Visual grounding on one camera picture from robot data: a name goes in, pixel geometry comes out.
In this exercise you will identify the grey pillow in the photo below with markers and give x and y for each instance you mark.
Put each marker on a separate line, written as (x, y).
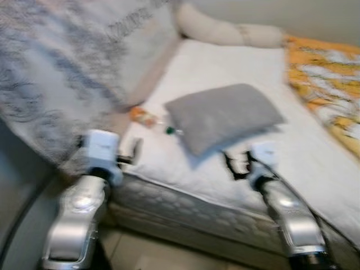
(225, 115)

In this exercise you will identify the yellow cartoon egg blanket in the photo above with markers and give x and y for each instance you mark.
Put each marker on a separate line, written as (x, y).
(326, 73)

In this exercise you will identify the grey quilted mattress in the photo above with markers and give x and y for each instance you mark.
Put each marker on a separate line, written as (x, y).
(185, 205)

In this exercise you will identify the white quilted mattress pad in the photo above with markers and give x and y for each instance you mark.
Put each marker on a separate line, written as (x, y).
(225, 64)

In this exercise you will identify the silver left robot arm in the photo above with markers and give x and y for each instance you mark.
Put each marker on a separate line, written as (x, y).
(73, 225)

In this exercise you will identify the orange plastic bottle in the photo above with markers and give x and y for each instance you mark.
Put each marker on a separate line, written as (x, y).
(143, 117)

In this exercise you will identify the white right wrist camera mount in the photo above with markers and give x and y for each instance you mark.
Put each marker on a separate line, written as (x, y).
(263, 154)

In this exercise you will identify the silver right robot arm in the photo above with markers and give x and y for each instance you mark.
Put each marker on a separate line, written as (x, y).
(289, 219)

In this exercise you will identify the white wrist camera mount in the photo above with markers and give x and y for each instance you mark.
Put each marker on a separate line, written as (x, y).
(102, 149)
(263, 154)

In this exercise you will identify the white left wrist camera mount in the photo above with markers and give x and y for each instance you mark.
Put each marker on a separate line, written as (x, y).
(102, 149)

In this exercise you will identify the white ornament-print headboard cushion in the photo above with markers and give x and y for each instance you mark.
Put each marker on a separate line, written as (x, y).
(56, 67)

